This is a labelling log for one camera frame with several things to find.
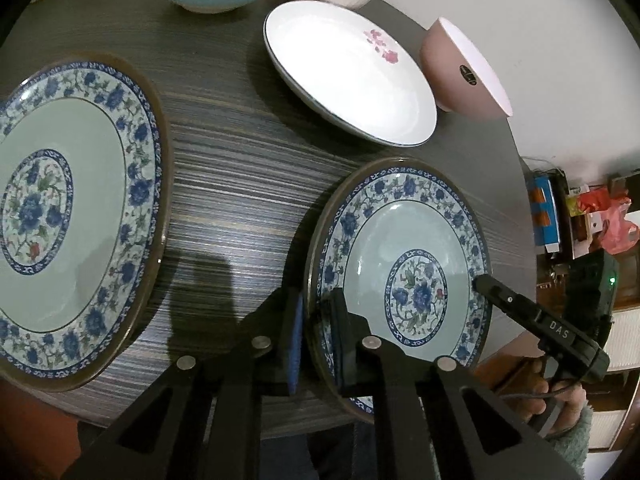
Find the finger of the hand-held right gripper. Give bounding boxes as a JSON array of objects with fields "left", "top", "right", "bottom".
[{"left": 472, "top": 273, "right": 545, "bottom": 337}]

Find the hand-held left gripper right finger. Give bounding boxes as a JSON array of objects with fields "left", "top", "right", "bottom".
[{"left": 320, "top": 287, "right": 586, "bottom": 480}]

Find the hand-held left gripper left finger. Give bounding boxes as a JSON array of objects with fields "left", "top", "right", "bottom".
[{"left": 60, "top": 285, "right": 306, "bottom": 480}]

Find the small blue floral plate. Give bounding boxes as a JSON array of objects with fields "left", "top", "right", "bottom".
[{"left": 305, "top": 157, "right": 493, "bottom": 423}]

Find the person's right hand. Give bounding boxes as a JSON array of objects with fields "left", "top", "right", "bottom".
[{"left": 474, "top": 332, "right": 588, "bottom": 433}]

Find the white cabinet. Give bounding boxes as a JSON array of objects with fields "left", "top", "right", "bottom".
[{"left": 585, "top": 305, "right": 640, "bottom": 453}]

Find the blue and orange box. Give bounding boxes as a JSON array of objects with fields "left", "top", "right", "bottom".
[{"left": 530, "top": 172, "right": 563, "bottom": 253}]

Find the red plastic bag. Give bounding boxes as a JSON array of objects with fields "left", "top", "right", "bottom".
[{"left": 580, "top": 187, "right": 640, "bottom": 256}]

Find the pink bowl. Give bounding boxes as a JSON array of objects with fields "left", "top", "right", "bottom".
[{"left": 419, "top": 16, "right": 514, "bottom": 120}]

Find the white plate with pink flower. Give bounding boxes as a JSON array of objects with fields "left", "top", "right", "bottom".
[{"left": 263, "top": 1, "right": 438, "bottom": 148}]

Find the large blue floral plate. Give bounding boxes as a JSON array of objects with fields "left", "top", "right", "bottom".
[{"left": 0, "top": 52, "right": 173, "bottom": 393}]

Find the black cable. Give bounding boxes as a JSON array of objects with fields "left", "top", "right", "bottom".
[{"left": 500, "top": 355, "right": 576, "bottom": 436}]

